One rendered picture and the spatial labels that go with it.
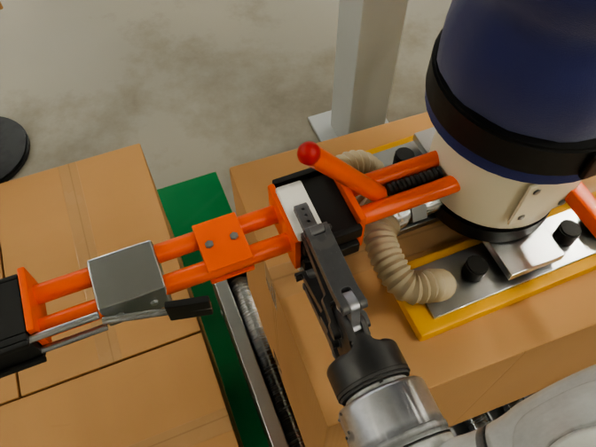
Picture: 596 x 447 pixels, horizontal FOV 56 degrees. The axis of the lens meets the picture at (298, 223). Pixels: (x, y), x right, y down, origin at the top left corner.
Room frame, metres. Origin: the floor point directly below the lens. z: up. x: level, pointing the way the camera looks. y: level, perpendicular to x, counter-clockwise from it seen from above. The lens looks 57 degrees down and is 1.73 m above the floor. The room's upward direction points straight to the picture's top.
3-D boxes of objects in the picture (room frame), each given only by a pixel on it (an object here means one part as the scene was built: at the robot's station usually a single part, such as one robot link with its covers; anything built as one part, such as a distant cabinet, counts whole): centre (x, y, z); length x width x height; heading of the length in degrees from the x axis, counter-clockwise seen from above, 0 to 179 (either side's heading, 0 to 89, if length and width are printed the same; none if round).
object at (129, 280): (0.27, 0.18, 1.20); 0.07 x 0.07 x 0.04; 22
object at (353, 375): (0.19, -0.06, 1.20); 0.09 x 0.07 x 0.08; 22
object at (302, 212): (0.31, -0.01, 1.25); 0.05 x 0.01 x 0.03; 22
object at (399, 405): (0.12, -0.09, 1.20); 0.09 x 0.06 x 0.09; 112
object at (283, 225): (0.35, -0.02, 1.20); 0.10 x 0.08 x 0.06; 22
